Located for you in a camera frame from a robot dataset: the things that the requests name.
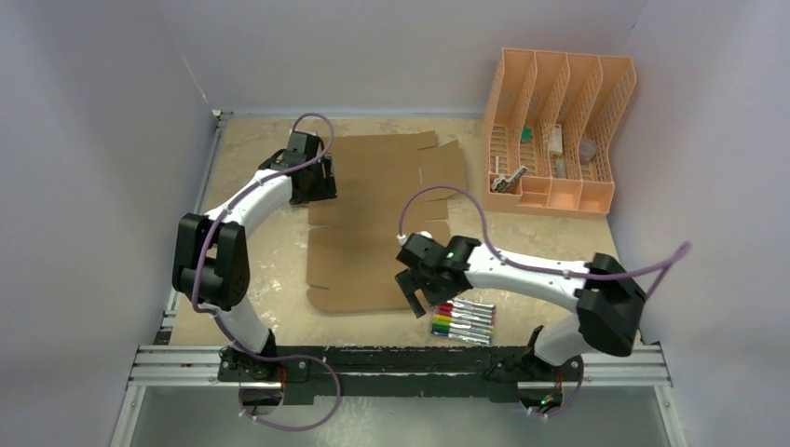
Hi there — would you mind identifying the orange plastic file organizer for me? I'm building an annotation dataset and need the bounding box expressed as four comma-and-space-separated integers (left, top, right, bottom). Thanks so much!
483, 48, 637, 220

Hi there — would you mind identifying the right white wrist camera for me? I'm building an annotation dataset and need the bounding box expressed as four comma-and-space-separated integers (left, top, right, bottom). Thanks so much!
397, 230, 433, 247

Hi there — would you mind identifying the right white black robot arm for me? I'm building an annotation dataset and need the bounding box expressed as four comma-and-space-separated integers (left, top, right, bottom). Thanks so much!
396, 232, 647, 379

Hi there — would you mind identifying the white paper box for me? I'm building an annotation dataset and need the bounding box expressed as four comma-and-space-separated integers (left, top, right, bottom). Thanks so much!
548, 123, 563, 157

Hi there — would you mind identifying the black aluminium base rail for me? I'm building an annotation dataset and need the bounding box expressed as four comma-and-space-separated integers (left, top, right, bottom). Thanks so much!
129, 345, 671, 405

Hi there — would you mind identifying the pack of coloured markers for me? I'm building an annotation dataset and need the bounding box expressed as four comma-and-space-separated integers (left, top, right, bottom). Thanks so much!
430, 299, 497, 346

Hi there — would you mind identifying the brown cardboard box sheet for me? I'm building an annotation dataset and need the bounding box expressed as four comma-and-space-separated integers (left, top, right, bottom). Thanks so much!
306, 131, 469, 314

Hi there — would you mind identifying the green small object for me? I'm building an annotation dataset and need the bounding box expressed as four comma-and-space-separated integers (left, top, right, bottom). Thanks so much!
520, 127, 534, 142

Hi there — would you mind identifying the clear plastic cup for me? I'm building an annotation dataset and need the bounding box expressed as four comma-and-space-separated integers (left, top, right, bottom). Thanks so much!
578, 137, 599, 165

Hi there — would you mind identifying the black white striped item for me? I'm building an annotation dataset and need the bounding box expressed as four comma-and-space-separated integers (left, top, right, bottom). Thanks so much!
490, 165, 528, 194

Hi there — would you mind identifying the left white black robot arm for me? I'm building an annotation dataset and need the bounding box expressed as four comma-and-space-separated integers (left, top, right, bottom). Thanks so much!
172, 130, 336, 381

